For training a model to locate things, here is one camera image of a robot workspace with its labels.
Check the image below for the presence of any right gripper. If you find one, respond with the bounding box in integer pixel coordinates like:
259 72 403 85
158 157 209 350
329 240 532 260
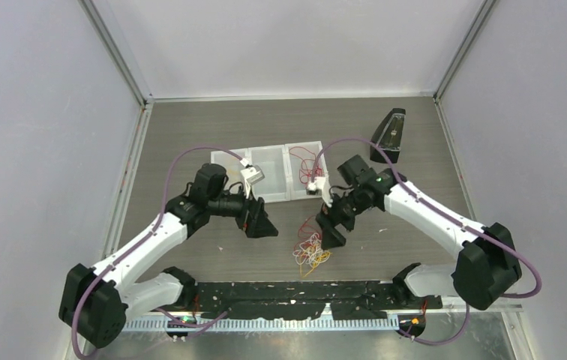
316 186 368 251

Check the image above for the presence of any white three-compartment tray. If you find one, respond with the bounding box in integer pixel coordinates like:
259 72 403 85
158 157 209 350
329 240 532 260
233 141 323 203

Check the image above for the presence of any yellow cable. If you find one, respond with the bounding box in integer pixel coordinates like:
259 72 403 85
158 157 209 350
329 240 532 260
299 248 333 279

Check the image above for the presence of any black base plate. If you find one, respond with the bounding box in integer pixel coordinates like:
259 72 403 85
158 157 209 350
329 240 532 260
149 280 443 322

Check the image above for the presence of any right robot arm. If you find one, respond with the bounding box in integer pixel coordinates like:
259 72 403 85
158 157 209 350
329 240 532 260
307 155 521 311

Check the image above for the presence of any grey cable duct rail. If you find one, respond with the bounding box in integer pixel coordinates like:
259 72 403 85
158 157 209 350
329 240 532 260
122 314 399 332

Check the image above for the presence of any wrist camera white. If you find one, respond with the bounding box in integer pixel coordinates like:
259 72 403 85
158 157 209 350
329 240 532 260
305 176 332 208
240 165 265 199

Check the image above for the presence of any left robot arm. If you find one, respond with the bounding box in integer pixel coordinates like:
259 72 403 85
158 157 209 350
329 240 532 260
58 160 278 349

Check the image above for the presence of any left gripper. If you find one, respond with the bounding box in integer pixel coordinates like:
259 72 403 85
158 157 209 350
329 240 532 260
208 179 278 237

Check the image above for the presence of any black metronome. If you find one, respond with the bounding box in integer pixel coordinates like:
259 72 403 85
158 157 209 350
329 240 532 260
370 108 406 164

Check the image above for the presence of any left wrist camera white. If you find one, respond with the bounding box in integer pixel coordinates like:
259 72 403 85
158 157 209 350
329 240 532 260
240 165 265 199

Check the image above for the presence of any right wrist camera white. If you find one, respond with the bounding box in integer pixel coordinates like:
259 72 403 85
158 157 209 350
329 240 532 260
305 176 332 208

